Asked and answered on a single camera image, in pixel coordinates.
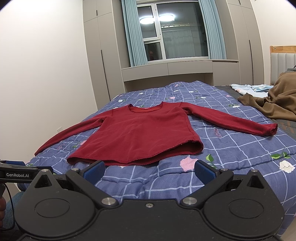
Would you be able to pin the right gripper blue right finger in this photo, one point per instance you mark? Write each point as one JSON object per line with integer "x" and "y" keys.
{"x": 214, "y": 180}

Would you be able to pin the left blue curtain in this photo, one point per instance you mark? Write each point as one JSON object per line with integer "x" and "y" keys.
{"x": 133, "y": 32}

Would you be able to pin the person's left hand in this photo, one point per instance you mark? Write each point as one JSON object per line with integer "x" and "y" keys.
{"x": 2, "y": 210}

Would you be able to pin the wooden padded headboard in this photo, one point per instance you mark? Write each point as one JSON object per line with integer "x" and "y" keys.
{"x": 282, "y": 58}

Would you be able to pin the brown garment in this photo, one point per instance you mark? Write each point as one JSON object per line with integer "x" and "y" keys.
{"x": 280, "y": 100}

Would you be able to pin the beige built-in wardrobe unit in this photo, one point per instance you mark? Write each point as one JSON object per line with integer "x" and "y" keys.
{"x": 109, "y": 62}

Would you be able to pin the light blue patterned cloth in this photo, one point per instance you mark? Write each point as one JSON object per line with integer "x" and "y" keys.
{"x": 260, "y": 91}

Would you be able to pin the right blue curtain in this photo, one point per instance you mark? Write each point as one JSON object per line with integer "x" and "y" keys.
{"x": 213, "y": 28}

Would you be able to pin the red long-sleeve sweater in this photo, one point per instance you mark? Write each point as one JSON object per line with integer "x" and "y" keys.
{"x": 139, "y": 136}

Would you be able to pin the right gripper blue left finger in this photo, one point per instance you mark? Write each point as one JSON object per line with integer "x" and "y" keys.
{"x": 83, "y": 181}

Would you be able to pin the window with white frame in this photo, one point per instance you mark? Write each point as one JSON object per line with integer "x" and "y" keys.
{"x": 173, "y": 29}

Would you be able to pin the blue curtain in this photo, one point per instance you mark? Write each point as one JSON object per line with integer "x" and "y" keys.
{"x": 213, "y": 28}
{"x": 133, "y": 32}

